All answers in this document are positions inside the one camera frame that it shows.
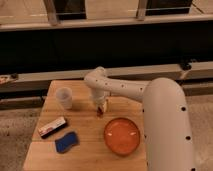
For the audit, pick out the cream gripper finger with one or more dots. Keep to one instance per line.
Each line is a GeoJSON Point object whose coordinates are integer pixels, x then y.
{"type": "Point", "coordinates": [105, 106]}

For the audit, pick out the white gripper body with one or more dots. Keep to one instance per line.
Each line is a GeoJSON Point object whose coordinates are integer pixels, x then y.
{"type": "Point", "coordinates": [99, 98]}

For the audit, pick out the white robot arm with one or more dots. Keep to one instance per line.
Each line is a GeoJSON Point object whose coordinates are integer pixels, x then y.
{"type": "Point", "coordinates": [168, 135]}

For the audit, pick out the orange plastic bowl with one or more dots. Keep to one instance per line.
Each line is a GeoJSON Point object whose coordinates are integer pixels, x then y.
{"type": "Point", "coordinates": [121, 136]}

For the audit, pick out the translucent plastic cup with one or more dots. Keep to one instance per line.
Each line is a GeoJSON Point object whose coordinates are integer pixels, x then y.
{"type": "Point", "coordinates": [64, 96]}

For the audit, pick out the black red white box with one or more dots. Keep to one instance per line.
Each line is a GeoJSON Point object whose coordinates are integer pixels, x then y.
{"type": "Point", "coordinates": [52, 127]}

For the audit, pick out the blue sponge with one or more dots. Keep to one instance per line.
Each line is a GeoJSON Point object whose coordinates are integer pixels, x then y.
{"type": "Point", "coordinates": [66, 142]}

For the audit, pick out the black clamp on rail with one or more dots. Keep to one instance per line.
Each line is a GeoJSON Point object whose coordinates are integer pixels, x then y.
{"type": "Point", "coordinates": [186, 66]}

